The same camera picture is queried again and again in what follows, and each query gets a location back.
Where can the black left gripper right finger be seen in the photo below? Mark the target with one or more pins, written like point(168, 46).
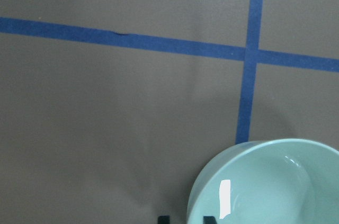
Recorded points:
point(209, 220)

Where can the mint green ceramic bowl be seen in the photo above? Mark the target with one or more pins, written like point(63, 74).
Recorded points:
point(278, 181)

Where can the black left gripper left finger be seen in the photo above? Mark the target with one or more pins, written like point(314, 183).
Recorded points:
point(163, 220)

